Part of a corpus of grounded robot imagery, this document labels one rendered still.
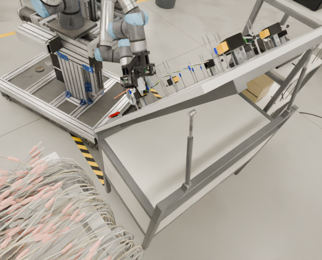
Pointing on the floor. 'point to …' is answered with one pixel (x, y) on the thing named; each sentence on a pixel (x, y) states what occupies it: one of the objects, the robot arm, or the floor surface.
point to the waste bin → (165, 3)
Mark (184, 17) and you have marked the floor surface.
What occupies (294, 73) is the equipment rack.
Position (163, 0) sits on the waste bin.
